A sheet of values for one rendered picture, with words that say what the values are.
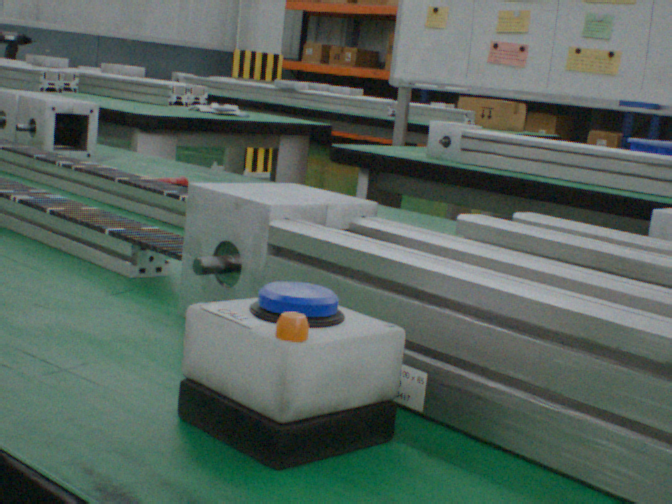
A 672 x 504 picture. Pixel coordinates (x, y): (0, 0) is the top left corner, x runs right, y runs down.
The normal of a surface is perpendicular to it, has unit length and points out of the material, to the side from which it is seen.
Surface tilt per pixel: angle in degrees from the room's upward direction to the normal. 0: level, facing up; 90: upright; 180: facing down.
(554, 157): 90
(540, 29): 90
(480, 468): 0
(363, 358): 90
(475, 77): 90
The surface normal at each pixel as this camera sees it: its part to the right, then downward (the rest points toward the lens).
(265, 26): 0.74, 0.20
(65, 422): 0.11, -0.98
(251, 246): -0.72, 0.04
